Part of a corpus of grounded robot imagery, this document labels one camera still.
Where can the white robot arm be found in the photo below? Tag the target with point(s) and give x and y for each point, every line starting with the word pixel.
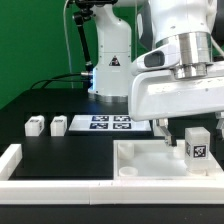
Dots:
pixel 177 76

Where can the white U-shaped obstacle fence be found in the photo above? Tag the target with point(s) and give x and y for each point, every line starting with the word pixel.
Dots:
pixel 113 191

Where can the white square table top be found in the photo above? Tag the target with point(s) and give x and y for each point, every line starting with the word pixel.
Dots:
pixel 153 159

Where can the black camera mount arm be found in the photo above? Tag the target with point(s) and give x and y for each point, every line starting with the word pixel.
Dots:
pixel 85 14

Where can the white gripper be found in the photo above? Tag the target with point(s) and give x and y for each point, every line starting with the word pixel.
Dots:
pixel 155 93

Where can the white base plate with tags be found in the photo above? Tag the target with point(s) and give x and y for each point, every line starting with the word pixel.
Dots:
pixel 107 123

